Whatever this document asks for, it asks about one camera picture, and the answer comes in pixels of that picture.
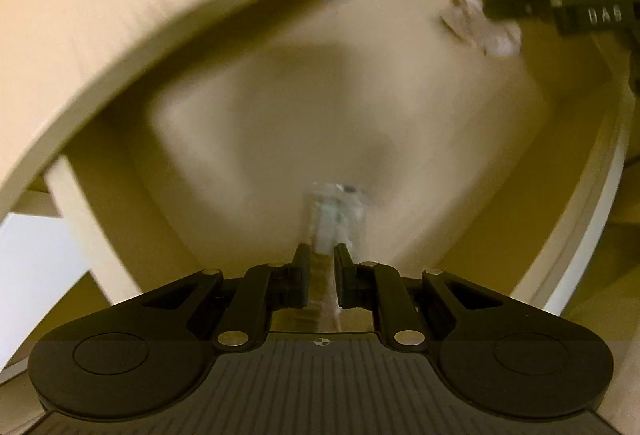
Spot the clear plastic packet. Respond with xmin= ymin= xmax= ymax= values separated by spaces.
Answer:
xmin=439 ymin=0 xmax=522 ymax=57
xmin=299 ymin=182 xmax=369 ymax=332

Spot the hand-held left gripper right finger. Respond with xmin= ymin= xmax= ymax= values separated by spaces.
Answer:
xmin=333 ymin=242 xmax=507 ymax=351

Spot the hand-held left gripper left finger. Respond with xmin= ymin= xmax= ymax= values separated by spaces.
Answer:
xmin=141 ymin=242 xmax=311 ymax=351

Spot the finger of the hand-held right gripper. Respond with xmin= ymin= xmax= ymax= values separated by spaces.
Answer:
xmin=484 ymin=0 xmax=558 ymax=22

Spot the wooden drawer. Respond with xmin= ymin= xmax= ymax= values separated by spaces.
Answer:
xmin=42 ymin=0 xmax=632 ymax=322

